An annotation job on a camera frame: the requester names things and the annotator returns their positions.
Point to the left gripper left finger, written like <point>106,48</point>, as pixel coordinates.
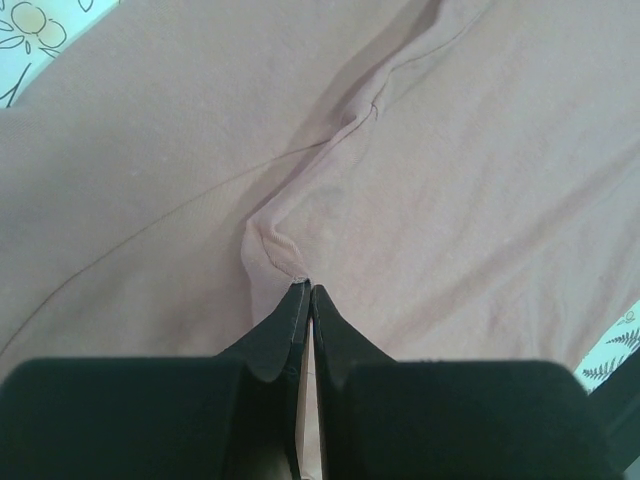
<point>233,415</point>

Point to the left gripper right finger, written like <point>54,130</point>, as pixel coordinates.
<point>385,419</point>

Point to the pink t shirt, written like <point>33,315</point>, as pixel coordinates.
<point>297,239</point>

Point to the floral table mat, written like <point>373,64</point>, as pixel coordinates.
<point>462,176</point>

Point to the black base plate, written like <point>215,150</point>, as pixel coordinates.
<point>615,400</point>

